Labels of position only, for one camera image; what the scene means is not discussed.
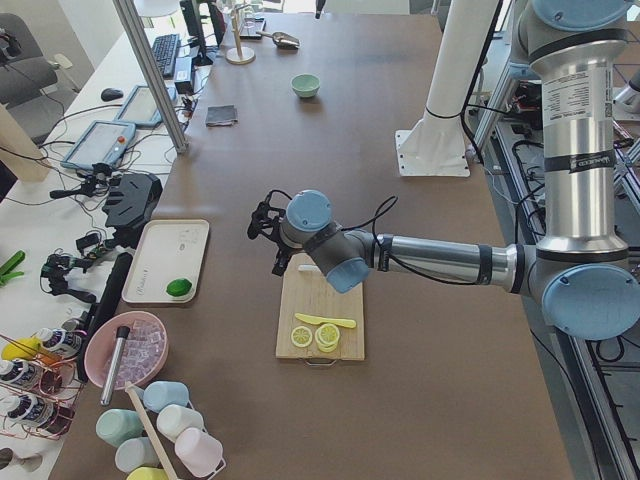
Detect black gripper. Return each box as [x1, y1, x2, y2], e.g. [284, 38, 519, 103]
[272, 241, 295, 276]

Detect white spoon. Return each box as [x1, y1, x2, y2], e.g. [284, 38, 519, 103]
[298, 264, 321, 273]

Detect green bowl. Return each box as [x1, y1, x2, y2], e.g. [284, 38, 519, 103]
[291, 74, 320, 99]

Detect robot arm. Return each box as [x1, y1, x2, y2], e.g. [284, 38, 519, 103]
[271, 1, 639, 340]

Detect pink bowl of ice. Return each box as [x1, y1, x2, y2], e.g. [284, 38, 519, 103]
[84, 311, 169, 390]

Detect bamboo cutting board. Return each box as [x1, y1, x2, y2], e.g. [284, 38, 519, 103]
[275, 254, 365, 361]

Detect steel scoop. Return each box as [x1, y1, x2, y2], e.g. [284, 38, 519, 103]
[257, 30, 300, 50]

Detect black tray with wood inlay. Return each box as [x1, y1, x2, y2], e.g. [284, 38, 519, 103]
[240, 18, 266, 40]

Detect yellow plastic knife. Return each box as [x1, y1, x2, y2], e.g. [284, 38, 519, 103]
[294, 313, 357, 329]

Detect lemon slice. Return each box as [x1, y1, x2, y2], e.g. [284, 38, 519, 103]
[290, 326, 314, 348]

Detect stacked lemon slices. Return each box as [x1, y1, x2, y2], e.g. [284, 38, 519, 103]
[315, 323, 341, 352]

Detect wooden stand with round base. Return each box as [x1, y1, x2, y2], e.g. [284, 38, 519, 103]
[225, 2, 256, 65]

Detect green lime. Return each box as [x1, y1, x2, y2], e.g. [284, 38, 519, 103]
[165, 278, 193, 298]

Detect beige rabbit tray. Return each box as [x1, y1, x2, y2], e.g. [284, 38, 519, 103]
[121, 219, 209, 305]

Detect black monitor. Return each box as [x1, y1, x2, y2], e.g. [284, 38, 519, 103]
[180, 0, 215, 66]

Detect grey folded cloth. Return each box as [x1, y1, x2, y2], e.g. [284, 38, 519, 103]
[205, 105, 238, 127]

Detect black power adapter box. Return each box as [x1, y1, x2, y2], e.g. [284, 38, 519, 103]
[173, 56, 194, 95]

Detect black keyboard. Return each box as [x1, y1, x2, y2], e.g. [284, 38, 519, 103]
[151, 34, 181, 78]

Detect black cylinder tube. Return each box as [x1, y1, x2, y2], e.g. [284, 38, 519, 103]
[76, 252, 133, 384]

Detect steel muddler tube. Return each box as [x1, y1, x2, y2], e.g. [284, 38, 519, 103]
[100, 326, 130, 407]

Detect pastel blue cup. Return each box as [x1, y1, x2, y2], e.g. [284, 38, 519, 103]
[143, 381, 190, 413]

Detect pastel white cup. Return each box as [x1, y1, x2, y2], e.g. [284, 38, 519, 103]
[156, 404, 205, 442]

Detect blue teach pendant far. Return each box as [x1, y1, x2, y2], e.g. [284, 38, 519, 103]
[115, 85, 162, 129]

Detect blue teach pendant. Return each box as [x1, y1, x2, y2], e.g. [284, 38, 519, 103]
[115, 85, 162, 129]
[61, 121, 136, 171]

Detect wooden cup rack pole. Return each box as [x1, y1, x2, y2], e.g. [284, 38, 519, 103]
[125, 382, 178, 480]

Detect blue teach pendant near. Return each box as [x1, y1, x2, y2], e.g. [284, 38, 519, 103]
[61, 121, 136, 171]

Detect pastel pink cup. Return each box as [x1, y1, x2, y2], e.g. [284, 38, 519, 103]
[174, 427, 226, 478]

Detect black computer mouse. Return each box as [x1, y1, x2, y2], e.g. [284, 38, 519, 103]
[100, 88, 124, 102]

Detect pastel green cup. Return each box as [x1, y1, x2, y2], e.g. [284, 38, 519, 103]
[95, 409, 144, 447]

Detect pastel grey cup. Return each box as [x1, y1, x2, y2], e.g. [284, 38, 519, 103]
[115, 437, 160, 473]

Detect pastel yellow cup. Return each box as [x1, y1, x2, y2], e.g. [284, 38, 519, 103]
[126, 466, 169, 480]

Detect green clamp tool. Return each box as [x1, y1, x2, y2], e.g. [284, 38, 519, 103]
[0, 250, 26, 286]

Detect grey office chair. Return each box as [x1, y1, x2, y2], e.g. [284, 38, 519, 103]
[0, 12, 81, 146]

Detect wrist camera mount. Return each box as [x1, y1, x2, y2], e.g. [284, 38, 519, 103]
[247, 189, 292, 243]

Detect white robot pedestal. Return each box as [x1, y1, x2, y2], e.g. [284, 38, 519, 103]
[395, 0, 501, 177]

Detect aluminium frame post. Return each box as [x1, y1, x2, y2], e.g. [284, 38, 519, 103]
[113, 0, 188, 154]

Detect copper wire bottle rack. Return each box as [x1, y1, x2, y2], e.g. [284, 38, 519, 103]
[1, 335, 83, 441]

